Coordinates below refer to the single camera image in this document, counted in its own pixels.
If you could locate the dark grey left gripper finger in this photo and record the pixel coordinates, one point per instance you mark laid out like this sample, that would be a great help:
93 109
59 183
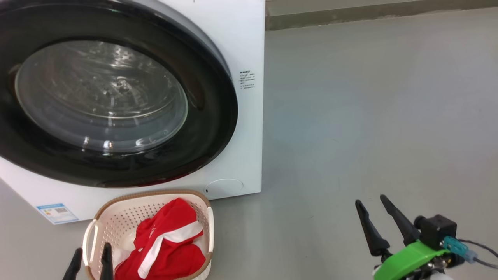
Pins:
74 268
106 264

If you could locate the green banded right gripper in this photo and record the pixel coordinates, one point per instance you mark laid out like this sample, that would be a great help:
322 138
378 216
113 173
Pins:
408 260

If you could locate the red white striped garment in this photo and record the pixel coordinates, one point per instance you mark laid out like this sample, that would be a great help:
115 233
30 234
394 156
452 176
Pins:
175 217

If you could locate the black washing machine door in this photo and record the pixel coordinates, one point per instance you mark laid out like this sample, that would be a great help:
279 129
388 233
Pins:
214 116

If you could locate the cream perforated laundry basket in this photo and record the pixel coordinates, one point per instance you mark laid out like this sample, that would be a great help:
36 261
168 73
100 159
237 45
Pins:
116 217

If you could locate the white front-load washing machine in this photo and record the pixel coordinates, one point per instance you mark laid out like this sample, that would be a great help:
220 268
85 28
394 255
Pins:
249 128

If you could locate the round white filter cover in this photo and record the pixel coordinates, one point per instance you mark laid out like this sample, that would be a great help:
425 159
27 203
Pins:
224 188

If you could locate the black text decal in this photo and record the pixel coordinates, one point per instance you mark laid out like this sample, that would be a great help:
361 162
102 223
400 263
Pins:
247 79

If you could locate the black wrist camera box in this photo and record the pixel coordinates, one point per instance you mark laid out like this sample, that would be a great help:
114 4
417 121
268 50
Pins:
437 231

